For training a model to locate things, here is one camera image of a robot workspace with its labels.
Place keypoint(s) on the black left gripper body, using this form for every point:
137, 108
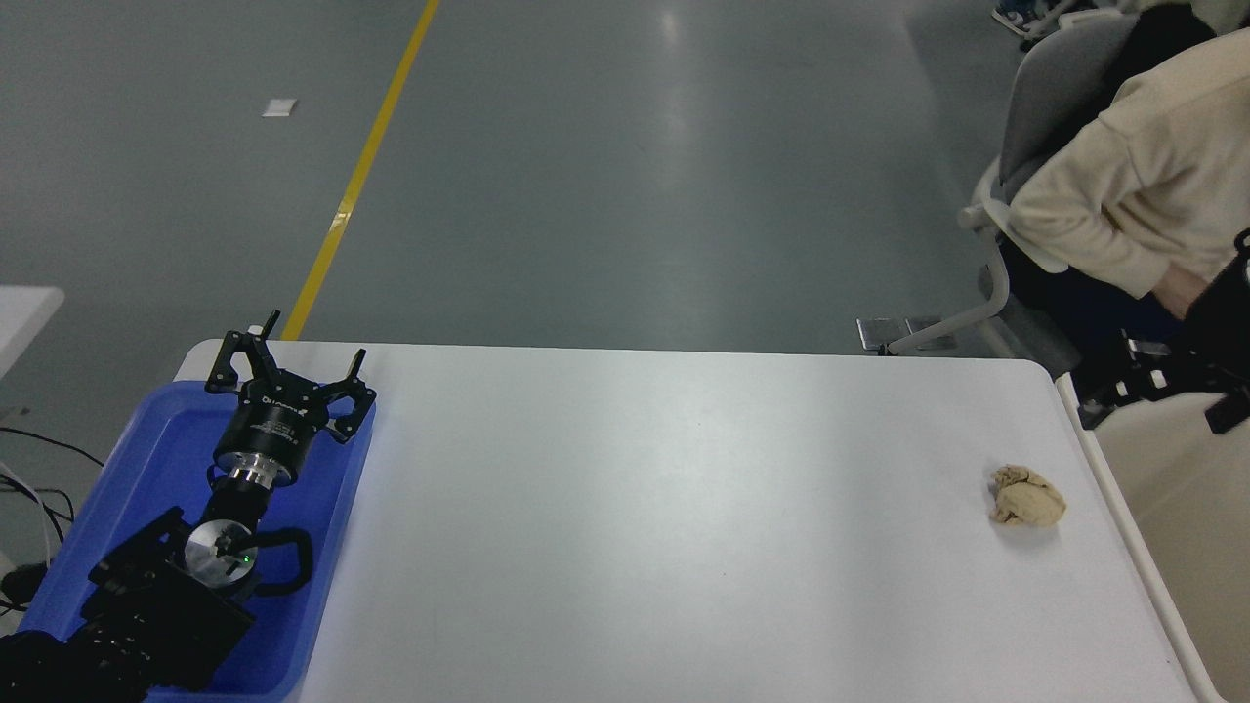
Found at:
273, 426

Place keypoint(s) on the large pale dustbin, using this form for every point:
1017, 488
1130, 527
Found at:
1182, 508

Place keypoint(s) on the person's hand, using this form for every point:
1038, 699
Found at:
1184, 291

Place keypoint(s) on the blue plastic tray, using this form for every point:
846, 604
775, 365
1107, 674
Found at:
146, 469

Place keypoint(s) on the crumpled tan paper ball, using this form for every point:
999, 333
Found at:
1027, 498

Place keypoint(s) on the person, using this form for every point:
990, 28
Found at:
1133, 186

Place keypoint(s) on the grey office chair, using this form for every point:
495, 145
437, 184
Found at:
1050, 98

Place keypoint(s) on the person's foot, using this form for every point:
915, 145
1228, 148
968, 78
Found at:
1018, 15

